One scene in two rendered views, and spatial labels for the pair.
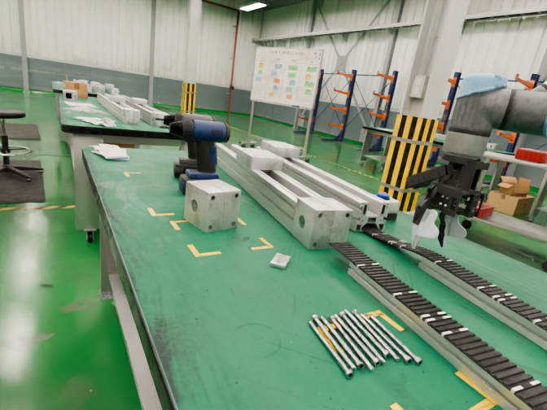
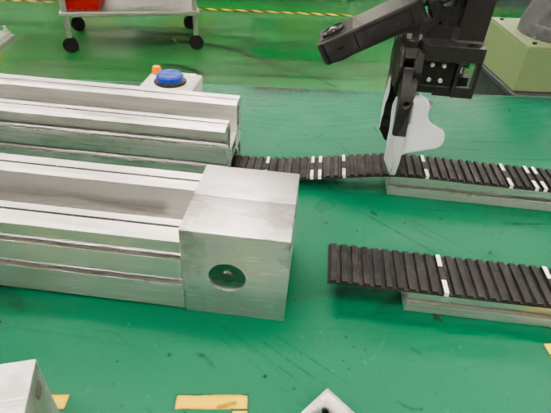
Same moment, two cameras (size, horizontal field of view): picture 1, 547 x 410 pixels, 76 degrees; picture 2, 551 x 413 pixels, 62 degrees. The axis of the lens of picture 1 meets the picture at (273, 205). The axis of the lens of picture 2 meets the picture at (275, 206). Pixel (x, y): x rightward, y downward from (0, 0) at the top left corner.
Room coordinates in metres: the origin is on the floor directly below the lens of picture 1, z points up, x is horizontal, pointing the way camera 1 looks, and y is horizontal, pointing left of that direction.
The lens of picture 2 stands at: (0.60, 0.15, 1.11)
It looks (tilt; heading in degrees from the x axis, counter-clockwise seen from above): 37 degrees down; 300
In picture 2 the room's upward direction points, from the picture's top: 4 degrees clockwise
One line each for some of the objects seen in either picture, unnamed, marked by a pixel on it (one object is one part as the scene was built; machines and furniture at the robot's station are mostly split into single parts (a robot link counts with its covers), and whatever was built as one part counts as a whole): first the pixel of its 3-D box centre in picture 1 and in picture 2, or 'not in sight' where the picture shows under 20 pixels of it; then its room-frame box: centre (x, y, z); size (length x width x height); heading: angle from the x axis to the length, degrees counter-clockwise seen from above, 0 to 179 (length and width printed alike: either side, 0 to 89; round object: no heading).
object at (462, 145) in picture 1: (465, 146); not in sight; (0.72, -0.36, 1.06); 0.08 x 0.08 x 0.05
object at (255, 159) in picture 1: (258, 162); not in sight; (1.18, 0.07, 0.87); 0.16 x 0.11 x 0.07; 25
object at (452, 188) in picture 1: (456, 185); (437, 34); (0.71, -0.36, 0.97); 0.09 x 0.08 x 0.12; 26
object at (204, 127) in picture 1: (193, 157); not in sight; (1.02, 0.26, 0.89); 0.20 x 0.08 x 0.22; 117
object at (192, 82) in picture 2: (378, 206); (170, 102); (1.06, -0.33, 0.81); 0.10 x 0.08 x 0.06; 115
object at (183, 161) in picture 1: (184, 146); not in sight; (1.19, 0.33, 0.89); 0.20 x 0.08 x 0.22; 111
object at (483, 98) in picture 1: (479, 105); not in sight; (0.71, -0.36, 1.13); 0.09 x 0.08 x 0.11; 65
